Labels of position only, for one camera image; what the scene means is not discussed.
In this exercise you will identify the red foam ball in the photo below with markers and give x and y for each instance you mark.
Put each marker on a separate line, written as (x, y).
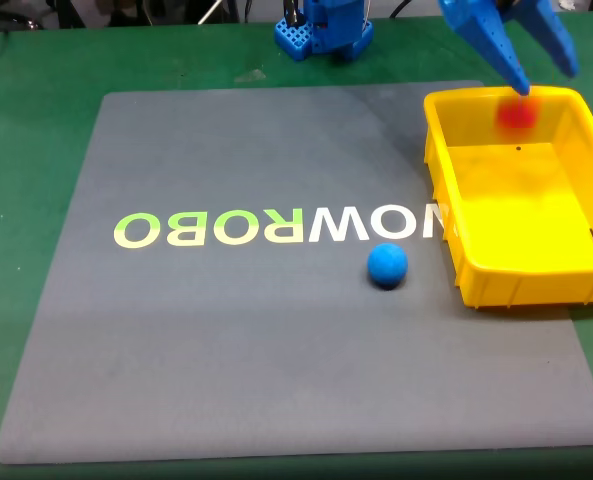
(517, 114)

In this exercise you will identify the yellow plastic bin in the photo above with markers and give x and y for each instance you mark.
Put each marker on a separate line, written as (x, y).
(521, 210)

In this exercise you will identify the grey mat with lettering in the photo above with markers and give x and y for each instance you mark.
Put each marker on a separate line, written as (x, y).
(226, 325)

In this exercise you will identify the white rod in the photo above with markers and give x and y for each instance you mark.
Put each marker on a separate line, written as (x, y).
(210, 12)

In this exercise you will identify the blue foam ball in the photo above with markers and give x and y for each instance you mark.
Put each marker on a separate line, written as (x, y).
(387, 265)

